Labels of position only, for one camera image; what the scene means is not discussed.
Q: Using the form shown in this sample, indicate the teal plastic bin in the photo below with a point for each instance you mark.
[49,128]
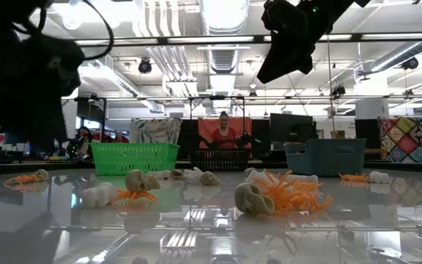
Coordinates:
[324,157]

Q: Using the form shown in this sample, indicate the leaf print cloth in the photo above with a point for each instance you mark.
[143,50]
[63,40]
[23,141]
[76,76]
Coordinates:
[156,130]

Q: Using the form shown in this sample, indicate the small cardboard box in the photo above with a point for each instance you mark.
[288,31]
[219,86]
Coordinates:
[337,134]

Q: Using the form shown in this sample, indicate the orange cloth backdrop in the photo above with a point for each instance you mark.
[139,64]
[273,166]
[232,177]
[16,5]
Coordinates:
[205,128]

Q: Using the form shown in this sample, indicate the black partition panel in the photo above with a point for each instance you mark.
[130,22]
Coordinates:
[189,139]
[261,139]

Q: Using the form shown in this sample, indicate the black background robot arm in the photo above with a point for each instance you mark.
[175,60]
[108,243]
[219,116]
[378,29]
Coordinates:
[249,139]

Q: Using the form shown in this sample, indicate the black computer monitor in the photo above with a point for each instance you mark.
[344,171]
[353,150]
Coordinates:
[366,133]
[291,128]

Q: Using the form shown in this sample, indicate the person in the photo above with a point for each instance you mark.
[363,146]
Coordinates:
[83,141]
[223,137]

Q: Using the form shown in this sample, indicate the black plastic basket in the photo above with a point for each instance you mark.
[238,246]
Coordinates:
[220,160]

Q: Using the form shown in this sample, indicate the silver ventilation duct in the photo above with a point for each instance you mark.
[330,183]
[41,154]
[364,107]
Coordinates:
[223,22]
[398,55]

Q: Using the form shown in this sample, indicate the green plastic basket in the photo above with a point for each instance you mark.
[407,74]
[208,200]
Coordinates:
[134,159]

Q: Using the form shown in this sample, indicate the black ceiling spotlight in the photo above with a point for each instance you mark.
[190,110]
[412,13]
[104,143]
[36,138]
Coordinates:
[410,63]
[338,91]
[145,66]

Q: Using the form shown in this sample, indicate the black overhead frame beam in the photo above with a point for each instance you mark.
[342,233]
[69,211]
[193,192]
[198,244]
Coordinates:
[196,40]

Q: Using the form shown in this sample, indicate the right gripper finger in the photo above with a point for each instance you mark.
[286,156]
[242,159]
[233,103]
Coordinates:
[275,62]
[300,60]

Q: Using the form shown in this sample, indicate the colourful patchwork quilt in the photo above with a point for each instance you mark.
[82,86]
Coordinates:
[412,141]

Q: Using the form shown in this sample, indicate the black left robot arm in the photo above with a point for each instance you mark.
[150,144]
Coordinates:
[6,14]

